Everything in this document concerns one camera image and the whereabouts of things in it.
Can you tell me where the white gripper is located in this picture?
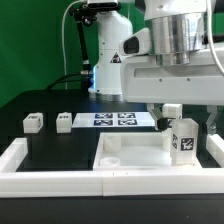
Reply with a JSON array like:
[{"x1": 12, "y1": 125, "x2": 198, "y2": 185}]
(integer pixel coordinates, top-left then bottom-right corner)
[{"x1": 121, "y1": 53, "x2": 224, "y2": 135}]

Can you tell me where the white square tabletop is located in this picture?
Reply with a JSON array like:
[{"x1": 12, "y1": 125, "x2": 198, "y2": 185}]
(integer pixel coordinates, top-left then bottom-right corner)
[{"x1": 92, "y1": 131, "x2": 203, "y2": 172}]

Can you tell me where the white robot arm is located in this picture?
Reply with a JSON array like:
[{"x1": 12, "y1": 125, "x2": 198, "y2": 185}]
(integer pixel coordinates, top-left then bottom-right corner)
[{"x1": 81, "y1": 0, "x2": 224, "y2": 130}]

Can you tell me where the white U-shaped fence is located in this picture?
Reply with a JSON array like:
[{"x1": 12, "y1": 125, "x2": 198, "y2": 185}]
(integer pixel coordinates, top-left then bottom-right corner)
[{"x1": 0, "y1": 138, "x2": 224, "y2": 198}]

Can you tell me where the white marker sheet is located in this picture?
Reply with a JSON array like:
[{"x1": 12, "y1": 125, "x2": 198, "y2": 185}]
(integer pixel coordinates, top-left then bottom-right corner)
[{"x1": 72, "y1": 112, "x2": 155, "y2": 128}]

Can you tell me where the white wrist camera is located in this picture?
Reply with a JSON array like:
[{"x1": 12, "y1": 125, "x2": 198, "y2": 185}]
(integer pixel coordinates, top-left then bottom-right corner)
[{"x1": 119, "y1": 28, "x2": 152, "y2": 56}]

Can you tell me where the black cable bundle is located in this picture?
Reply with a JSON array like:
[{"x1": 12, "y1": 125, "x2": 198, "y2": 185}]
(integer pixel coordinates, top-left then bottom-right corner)
[{"x1": 45, "y1": 6, "x2": 93, "y2": 92}]

